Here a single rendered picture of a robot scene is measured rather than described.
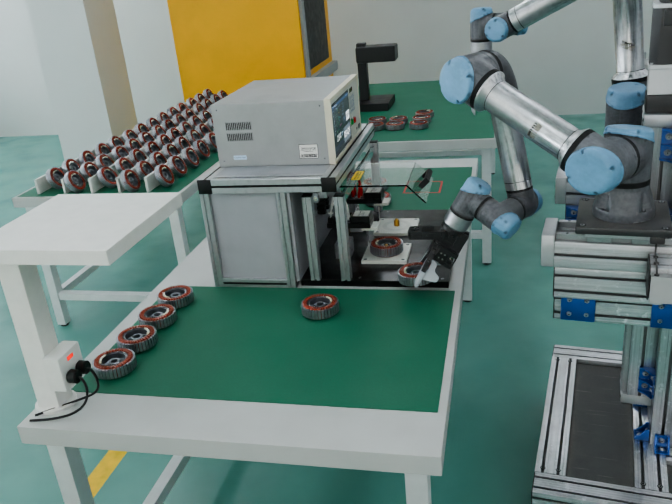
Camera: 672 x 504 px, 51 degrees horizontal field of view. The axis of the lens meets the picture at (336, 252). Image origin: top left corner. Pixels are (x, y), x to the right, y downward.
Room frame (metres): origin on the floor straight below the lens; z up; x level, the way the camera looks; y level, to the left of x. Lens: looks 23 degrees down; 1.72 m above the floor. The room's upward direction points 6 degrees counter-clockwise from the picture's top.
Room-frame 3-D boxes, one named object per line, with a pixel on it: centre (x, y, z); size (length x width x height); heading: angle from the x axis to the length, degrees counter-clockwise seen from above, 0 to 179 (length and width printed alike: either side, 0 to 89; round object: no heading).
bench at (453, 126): (4.63, -0.61, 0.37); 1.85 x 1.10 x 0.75; 165
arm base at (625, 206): (1.68, -0.75, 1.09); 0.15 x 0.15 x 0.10
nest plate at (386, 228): (2.40, -0.23, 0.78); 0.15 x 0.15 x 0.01; 75
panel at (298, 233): (2.35, 0.04, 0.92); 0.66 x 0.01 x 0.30; 165
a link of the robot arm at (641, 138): (1.67, -0.74, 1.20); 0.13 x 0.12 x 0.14; 132
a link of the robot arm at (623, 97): (2.14, -0.94, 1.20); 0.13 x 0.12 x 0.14; 150
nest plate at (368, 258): (2.17, -0.17, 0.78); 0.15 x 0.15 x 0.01; 75
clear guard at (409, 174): (2.14, -0.16, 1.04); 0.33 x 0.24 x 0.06; 75
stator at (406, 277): (1.91, -0.24, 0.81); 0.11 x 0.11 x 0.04
